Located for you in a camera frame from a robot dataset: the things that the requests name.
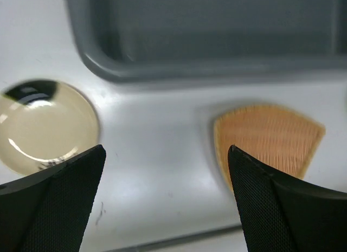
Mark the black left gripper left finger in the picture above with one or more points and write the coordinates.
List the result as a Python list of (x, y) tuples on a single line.
[(49, 210)]

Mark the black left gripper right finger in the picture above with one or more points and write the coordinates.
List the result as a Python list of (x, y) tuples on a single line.
[(279, 212)]

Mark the orange woven fan-shaped plate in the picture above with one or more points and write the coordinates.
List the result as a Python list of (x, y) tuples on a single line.
[(275, 135)]

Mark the cream round plate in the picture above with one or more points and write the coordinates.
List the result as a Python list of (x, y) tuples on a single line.
[(43, 123)]

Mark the grey plastic bin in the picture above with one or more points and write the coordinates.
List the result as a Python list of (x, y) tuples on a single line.
[(129, 41)]

